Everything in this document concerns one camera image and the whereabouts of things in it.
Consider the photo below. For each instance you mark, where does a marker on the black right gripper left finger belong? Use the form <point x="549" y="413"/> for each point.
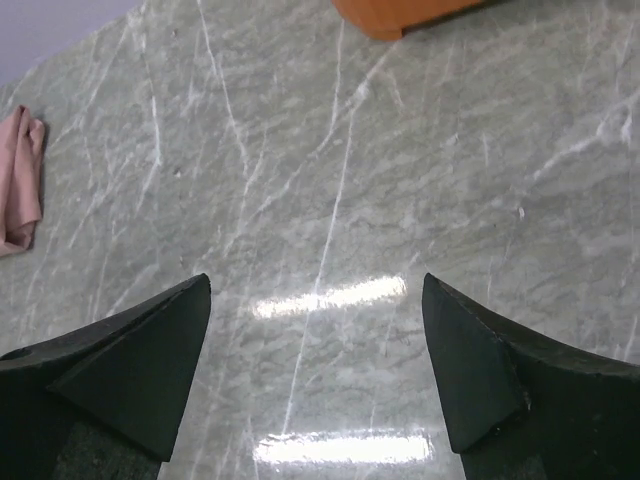
<point x="105" y="401"/>

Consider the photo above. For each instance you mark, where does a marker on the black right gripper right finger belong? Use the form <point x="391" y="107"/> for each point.
<point x="520" y="405"/>

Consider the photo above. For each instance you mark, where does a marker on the folded pink t shirt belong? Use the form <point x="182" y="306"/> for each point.
<point x="22" y="151"/>

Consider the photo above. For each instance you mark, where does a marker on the orange plastic basket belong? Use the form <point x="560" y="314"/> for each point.
<point x="387" y="20"/>

